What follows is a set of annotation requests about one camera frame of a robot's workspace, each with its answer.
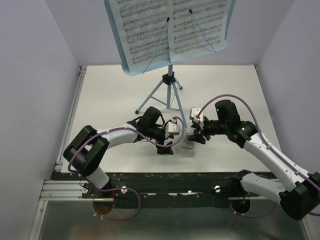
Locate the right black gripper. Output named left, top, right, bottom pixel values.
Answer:
left=188, top=116, right=229, bottom=145

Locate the grey metronome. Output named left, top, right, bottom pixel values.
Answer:
left=177, top=127, right=196, bottom=158

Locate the sheet music page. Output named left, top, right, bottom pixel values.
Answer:
left=167, top=0, right=232, bottom=63
left=104, top=0, right=170, bottom=76

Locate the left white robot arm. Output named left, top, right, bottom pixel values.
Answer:
left=63, top=106, right=180, bottom=198

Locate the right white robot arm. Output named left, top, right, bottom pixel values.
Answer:
left=187, top=99, right=320, bottom=221

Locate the light blue music stand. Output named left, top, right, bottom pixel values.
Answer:
left=103, top=0, right=237, bottom=131

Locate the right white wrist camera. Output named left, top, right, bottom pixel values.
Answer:
left=189, top=107, right=204, bottom=124

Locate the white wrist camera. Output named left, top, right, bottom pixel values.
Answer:
left=189, top=107, right=204, bottom=124
left=164, top=118, right=180, bottom=139

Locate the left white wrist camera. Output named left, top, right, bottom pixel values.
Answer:
left=164, top=118, right=180, bottom=139

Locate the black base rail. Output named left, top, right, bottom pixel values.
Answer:
left=51, top=171, right=276, bottom=210

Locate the aluminium frame rail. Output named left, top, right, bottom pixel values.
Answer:
left=29, top=66, right=87, bottom=240

